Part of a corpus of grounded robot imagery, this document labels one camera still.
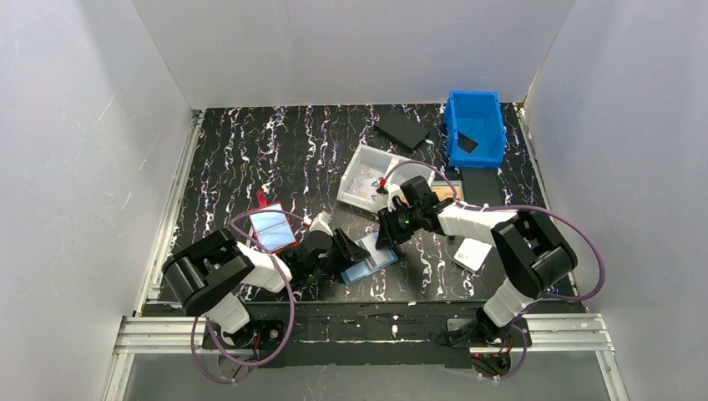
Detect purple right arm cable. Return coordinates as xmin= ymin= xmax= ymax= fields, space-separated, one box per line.
xmin=376 ymin=160 xmax=607 ymax=383

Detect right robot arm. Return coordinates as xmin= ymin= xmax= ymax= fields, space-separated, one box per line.
xmin=376 ymin=176 xmax=578 ymax=340

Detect orange card in green holder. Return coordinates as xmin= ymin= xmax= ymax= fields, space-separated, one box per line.
xmin=432 ymin=182 xmax=463 ymax=201

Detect blue plastic bin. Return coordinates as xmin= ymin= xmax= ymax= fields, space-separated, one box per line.
xmin=443 ymin=90 xmax=507 ymax=169

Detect red open card holder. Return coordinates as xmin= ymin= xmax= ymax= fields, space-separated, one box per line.
xmin=249 ymin=190 xmax=297 ymax=253

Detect white cards in tray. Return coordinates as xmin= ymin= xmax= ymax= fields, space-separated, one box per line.
xmin=346 ymin=164 xmax=385 ymax=200

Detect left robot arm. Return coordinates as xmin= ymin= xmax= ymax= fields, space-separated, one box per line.
xmin=161 ymin=213 xmax=371 ymax=334

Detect white divided plastic tray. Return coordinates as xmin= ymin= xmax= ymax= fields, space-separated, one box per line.
xmin=336 ymin=145 xmax=435 ymax=214

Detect black box on table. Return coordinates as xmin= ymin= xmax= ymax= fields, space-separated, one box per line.
xmin=374 ymin=109 xmax=431 ymax=152

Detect black card in bin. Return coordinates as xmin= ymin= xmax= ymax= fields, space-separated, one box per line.
xmin=457 ymin=132 xmax=478 ymax=154

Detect black flat sleeve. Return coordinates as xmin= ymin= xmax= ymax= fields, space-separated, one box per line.
xmin=461 ymin=168 xmax=504 ymax=206

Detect blue leather card holder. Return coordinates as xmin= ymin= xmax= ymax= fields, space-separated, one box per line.
xmin=341 ymin=231 xmax=399 ymax=286

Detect white power bank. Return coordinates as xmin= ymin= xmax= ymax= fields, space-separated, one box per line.
xmin=453 ymin=239 xmax=492 ymax=272

